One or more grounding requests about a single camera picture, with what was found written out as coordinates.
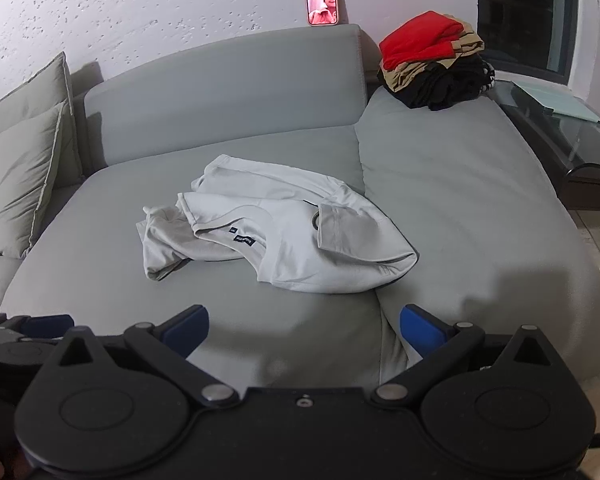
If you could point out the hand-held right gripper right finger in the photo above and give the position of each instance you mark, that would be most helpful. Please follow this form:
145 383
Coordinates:
421 331

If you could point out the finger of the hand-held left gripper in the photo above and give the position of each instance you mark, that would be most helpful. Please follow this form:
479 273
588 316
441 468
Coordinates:
46 324

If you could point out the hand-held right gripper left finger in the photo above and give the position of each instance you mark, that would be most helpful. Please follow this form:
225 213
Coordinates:
186 329

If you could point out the white t-shirt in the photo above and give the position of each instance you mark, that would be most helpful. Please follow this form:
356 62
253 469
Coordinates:
290 240

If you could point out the small grey pillow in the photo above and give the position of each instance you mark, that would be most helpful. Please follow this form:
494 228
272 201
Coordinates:
15 185

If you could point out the grey sofa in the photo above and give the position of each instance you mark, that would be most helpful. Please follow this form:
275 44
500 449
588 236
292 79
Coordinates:
460 185

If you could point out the large grey pillow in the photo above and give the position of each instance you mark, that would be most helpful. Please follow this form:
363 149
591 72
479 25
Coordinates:
40 95

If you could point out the dark glass side table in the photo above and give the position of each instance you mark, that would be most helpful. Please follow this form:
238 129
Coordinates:
580 150

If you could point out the black folded garment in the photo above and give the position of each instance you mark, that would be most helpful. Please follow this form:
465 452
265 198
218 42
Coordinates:
450 87

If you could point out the pale green paper sheet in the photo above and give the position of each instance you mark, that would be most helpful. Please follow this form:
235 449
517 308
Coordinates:
555 100

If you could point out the red folded garment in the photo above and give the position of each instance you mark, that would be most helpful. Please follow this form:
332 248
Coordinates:
415 40

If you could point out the tan folded garment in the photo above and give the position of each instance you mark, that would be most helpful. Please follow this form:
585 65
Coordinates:
467 42

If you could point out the dark window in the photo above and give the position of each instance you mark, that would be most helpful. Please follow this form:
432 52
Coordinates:
525 15

